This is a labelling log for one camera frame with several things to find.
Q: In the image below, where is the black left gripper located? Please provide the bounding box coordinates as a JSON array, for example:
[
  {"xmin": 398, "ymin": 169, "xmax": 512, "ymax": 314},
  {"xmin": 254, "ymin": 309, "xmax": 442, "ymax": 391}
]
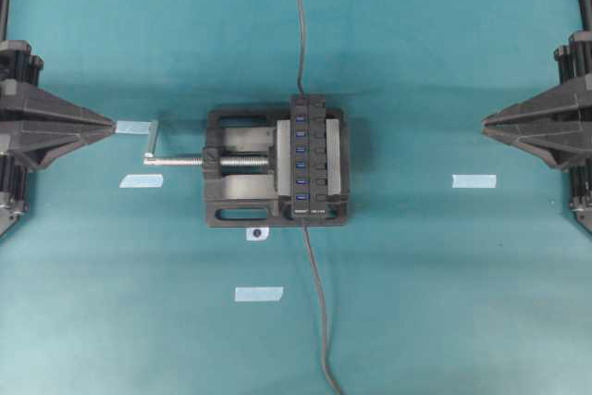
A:
[{"xmin": 1, "ymin": 40, "xmax": 115, "ymax": 169}]

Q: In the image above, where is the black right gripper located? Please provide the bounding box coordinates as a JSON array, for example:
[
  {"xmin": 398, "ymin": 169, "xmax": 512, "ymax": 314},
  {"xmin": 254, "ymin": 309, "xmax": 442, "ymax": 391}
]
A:
[{"xmin": 482, "ymin": 31, "xmax": 591, "ymax": 170}]

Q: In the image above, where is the black USB cable with plug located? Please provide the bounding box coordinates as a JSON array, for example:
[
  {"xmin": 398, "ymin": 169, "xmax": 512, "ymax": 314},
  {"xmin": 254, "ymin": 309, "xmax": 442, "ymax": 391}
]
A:
[{"xmin": 259, "ymin": 0, "xmax": 307, "ymax": 96}]

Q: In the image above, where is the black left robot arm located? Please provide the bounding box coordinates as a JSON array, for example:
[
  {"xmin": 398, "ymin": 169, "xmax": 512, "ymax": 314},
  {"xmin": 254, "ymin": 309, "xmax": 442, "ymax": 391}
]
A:
[{"xmin": 1, "ymin": 0, "xmax": 116, "ymax": 170}]

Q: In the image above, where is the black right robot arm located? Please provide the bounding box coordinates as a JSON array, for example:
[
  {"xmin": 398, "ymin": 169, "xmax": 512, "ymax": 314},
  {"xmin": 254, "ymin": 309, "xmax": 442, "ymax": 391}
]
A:
[{"xmin": 482, "ymin": 0, "xmax": 591, "ymax": 170}]

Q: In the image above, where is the black multi-port USB hub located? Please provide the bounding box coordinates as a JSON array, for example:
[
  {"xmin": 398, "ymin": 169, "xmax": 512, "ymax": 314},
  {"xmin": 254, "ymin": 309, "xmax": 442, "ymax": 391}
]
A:
[{"xmin": 290, "ymin": 94, "xmax": 328, "ymax": 220}]

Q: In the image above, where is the blue tape right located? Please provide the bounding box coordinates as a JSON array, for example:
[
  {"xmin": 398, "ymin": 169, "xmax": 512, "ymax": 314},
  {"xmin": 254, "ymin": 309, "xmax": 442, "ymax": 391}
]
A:
[{"xmin": 452, "ymin": 174, "xmax": 497, "ymax": 189}]

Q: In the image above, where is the blue tape near left gripper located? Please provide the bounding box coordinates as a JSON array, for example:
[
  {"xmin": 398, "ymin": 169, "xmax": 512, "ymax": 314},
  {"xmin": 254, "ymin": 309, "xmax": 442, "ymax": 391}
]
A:
[{"xmin": 116, "ymin": 120, "xmax": 151, "ymax": 135}]

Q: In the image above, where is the blue tape left lower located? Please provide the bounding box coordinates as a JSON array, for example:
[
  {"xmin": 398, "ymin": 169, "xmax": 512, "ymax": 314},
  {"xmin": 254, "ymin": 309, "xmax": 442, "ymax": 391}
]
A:
[{"xmin": 119, "ymin": 174, "xmax": 164, "ymax": 189}]

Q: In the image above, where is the black bench vise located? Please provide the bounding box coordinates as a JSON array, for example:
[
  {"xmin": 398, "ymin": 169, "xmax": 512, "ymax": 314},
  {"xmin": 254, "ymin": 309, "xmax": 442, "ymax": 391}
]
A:
[{"xmin": 202, "ymin": 106, "xmax": 351, "ymax": 228}]

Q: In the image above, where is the white sticker with black dot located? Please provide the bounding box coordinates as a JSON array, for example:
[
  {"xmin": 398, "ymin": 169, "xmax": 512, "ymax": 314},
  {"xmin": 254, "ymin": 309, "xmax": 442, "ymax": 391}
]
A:
[{"xmin": 245, "ymin": 227, "xmax": 269, "ymax": 241}]

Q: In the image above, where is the blue tape bottom centre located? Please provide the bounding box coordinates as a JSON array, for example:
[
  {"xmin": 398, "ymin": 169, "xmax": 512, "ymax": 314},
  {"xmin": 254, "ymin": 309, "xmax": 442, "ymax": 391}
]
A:
[{"xmin": 234, "ymin": 286, "xmax": 284, "ymax": 302}]

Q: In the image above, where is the silver vise screw handle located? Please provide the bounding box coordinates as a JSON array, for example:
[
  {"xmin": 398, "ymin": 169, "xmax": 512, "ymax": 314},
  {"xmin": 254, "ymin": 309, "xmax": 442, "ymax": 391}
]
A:
[{"xmin": 142, "ymin": 120, "xmax": 269, "ymax": 167}]

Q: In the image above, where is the black hub power cable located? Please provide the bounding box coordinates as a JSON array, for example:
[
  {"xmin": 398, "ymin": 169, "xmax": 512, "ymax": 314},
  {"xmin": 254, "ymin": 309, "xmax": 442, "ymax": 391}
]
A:
[{"xmin": 302, "ymin": 226, "xmax": 341, "ymax": 395}]

